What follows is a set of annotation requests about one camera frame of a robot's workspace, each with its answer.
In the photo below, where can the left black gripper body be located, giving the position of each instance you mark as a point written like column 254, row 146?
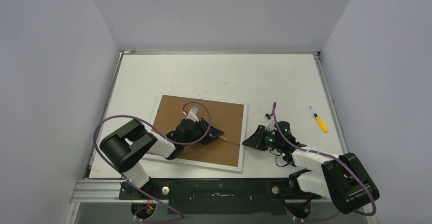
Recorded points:
column 200, row 130

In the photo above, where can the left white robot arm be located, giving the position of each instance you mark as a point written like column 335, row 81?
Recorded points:
column 127, row 145

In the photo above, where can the yellow handled screwdriver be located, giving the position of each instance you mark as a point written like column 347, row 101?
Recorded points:
column 319, row 121

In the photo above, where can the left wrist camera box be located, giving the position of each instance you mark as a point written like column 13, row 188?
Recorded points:
column 192, row 114

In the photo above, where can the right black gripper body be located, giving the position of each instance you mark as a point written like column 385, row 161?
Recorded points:
column 261, row 137

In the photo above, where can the white picture frame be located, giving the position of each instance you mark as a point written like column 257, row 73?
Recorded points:
column 229, row 117

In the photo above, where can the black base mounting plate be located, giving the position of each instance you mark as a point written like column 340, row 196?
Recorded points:
column 230, row 195

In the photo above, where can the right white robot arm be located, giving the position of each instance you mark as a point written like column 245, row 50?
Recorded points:
column 341, row 178

